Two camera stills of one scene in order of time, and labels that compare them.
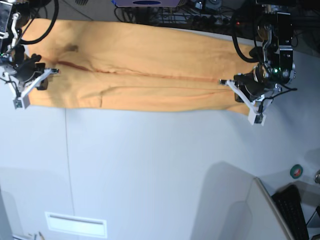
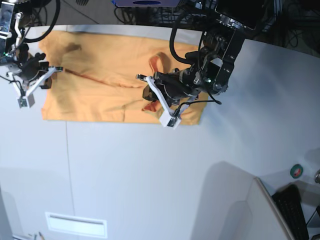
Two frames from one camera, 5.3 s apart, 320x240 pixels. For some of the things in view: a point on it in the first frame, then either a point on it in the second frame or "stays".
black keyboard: (287, 199) stays
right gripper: (254, 83) -> (176, 85)
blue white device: (146, 3) stays
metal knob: (317, 177) stays
